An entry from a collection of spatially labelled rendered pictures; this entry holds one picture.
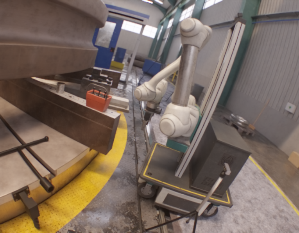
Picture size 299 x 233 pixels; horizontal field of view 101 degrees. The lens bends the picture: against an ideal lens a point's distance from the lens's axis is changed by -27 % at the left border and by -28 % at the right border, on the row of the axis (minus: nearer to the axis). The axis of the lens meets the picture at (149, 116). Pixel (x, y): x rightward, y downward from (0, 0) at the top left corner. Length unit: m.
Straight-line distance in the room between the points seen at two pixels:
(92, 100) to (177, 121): 0.75
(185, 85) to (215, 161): 0.69
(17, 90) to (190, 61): 1.86
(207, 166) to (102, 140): 0.91
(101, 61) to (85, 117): 5.19
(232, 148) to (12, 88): 2.37
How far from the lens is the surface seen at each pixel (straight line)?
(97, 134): 1.49
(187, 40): 1.03
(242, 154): 1.43
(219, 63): 1.58
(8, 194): 1.22
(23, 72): 1.46
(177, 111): 1.00
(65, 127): 1.68
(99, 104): 1.40
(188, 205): 1.60
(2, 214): 1.39
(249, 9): 11.10
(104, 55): 6.56
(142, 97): 1.15
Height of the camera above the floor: 1.24
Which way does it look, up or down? 20 degrees down
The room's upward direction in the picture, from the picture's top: 19 degrees clockwise
